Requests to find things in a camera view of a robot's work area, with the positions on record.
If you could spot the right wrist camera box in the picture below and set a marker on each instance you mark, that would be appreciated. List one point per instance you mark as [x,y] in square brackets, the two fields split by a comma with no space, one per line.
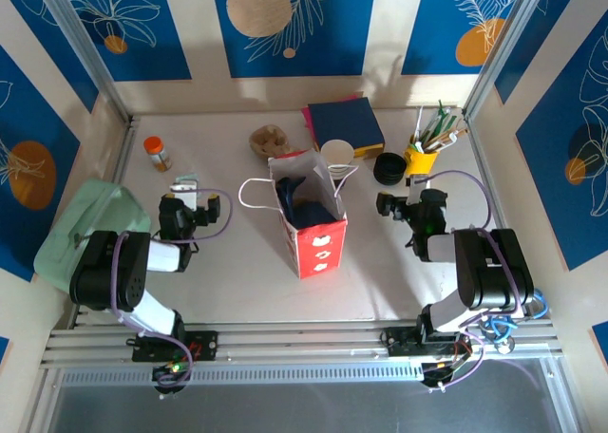
[416,190]

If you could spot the green plastic stirrer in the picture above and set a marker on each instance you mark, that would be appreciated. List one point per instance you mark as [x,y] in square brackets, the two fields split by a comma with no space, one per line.
[441,110]

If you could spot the brown cardboard box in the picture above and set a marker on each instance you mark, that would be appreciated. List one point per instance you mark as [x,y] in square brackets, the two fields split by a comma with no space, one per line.
[370,155]

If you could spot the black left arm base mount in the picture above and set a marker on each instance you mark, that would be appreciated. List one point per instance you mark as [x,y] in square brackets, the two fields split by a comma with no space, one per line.
[204,345]

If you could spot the white wrapped straw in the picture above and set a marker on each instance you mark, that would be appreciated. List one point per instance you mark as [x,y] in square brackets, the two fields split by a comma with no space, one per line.
[420,122]

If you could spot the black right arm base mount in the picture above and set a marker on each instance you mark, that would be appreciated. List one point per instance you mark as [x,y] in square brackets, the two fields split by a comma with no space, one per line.
[399,343]

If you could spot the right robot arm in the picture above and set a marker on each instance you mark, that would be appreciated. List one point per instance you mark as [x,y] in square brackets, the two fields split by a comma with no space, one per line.
[489,271]

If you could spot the stack of cardboard cup carriers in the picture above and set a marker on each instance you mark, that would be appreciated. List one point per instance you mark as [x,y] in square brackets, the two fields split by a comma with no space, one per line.
[268,141]

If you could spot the orange lidded bottle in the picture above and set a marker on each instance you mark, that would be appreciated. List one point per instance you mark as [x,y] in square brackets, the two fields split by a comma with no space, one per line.
[158,155]

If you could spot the green zipper pouch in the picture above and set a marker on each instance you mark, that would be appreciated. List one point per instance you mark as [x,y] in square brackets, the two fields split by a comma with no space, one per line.
[95,210]

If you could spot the blue paper napkin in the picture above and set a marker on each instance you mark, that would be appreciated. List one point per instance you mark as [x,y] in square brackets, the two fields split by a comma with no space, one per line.
[309,212]

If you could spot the stack of coloured paper napkins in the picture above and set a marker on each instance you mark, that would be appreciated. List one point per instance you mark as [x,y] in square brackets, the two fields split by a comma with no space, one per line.
[347,122]

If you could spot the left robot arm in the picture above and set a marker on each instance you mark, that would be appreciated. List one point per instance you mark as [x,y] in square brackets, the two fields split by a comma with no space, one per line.
[104,271]

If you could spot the grey metal panel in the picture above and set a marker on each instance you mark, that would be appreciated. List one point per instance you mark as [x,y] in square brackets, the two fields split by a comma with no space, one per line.
[304,409]

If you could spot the red white paper gift bag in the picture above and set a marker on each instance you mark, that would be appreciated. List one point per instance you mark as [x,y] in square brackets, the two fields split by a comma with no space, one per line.
[320,252]

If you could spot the yellow bucket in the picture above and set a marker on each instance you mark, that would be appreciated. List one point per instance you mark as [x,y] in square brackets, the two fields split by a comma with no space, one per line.
[423,160]

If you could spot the round metal fitting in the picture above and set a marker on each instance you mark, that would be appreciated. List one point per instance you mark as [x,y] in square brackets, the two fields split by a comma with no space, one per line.
[504,345]

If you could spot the wooden stirrer stick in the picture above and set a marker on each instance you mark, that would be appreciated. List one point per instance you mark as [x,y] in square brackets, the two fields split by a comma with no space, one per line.
[444,130]
[451,137]

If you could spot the stack of black cup lids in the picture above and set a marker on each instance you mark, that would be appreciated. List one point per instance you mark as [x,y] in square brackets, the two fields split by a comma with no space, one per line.
[390,169]

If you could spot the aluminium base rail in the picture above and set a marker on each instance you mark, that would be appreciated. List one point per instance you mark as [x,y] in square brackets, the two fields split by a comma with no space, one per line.
[304,343]

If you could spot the aluminium frame post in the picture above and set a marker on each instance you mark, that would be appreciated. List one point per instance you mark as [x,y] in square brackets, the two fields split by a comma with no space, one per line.
[80,39]
[506,48]

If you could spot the stack of white paper cups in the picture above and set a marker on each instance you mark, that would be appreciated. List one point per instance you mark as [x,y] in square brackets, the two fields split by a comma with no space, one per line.
[337,153]

